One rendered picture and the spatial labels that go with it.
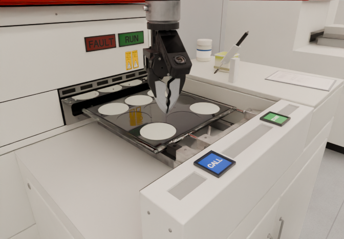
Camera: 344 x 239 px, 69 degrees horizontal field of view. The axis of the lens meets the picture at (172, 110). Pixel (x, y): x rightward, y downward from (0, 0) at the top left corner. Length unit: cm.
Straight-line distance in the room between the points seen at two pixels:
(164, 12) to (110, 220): 44
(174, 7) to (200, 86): 48
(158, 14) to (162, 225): 39
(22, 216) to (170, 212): 72
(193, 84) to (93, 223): 63
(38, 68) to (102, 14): 27
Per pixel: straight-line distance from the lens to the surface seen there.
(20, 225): 105
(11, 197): 98
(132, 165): 71
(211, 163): 47
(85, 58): 90
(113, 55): 96
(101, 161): 75
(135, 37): 100
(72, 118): 92
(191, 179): 45
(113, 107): 88
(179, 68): 49
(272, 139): 59
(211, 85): 95
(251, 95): 87
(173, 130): 70
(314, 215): 192
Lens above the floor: 124
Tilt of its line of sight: 24 degrees down
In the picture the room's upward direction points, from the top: straight up
